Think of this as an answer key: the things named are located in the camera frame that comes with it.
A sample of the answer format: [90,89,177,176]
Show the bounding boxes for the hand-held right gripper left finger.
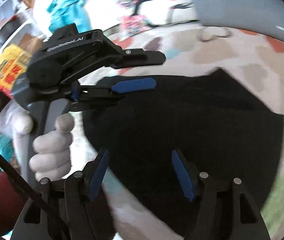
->
[10,148,115,240]

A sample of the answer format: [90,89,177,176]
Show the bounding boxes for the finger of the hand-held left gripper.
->
[70,78,157,112]
[60,31,167,83]

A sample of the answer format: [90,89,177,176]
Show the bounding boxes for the white shelf unit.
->
[0,0,36,54]

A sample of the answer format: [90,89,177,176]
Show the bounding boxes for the colourful patterned cloth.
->
[117,0,155,37]

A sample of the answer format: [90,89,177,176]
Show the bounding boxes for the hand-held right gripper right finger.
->
[171,149,271,240]

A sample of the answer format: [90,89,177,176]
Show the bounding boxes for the person's left hand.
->
[29,113,76,181]

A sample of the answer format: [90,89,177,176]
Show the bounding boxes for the grey pillow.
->
[189,0,284,47]

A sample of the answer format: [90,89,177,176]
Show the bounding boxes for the black strap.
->
[0,138,66,232]

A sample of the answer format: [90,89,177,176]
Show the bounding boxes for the yellow printed box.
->
[0,44,31,99]

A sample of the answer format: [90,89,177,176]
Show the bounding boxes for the teal cloth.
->
[46,0,95,32]

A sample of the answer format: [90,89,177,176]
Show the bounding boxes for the black pants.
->
[82,68,284,238]

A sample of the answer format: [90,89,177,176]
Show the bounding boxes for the printed blanket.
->
[33,0,284,240]

